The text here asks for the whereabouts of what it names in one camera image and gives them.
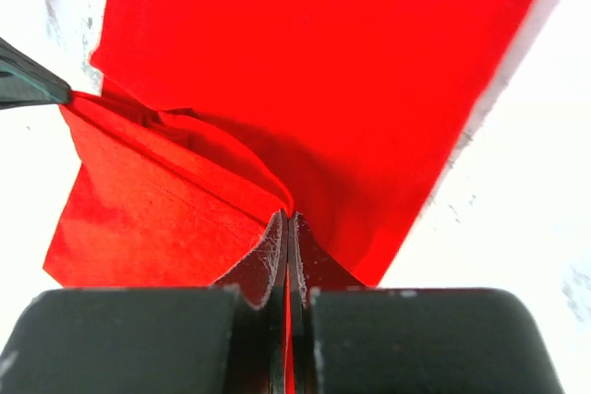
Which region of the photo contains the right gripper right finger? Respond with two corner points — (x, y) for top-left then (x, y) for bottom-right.
(288, 213), (562, 393)

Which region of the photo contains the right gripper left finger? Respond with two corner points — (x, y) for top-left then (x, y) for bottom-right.
(1, 211), (288, 393)

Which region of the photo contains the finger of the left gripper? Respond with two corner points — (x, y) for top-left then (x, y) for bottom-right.
(0, 39), (72, 110)

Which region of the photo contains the red t-shirt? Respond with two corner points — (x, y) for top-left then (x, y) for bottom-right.
(42, 0), (562, 289)

